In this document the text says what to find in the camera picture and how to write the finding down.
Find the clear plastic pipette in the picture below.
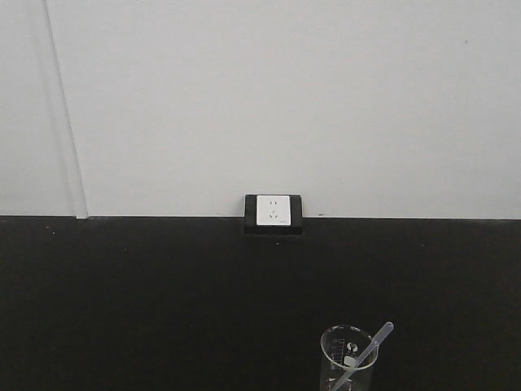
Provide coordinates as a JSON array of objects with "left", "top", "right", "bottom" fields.
[{"left": 332, "top": 322, "right": 394, "bottom": 390}]

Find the black socket mounting box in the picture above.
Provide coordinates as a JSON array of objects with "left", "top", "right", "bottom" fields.
[{"left": 243, "top": 195, "right": 304, "bottom": 235}]

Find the clear glass beaker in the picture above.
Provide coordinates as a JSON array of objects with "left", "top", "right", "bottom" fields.
[{"left": 319, "top": 325, "right": 379, "bottom": 391}]

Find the white wall power socket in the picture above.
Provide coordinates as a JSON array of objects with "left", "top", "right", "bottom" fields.
[{"left": 256, "top": 195, "right": 291, "bottom": 226}]

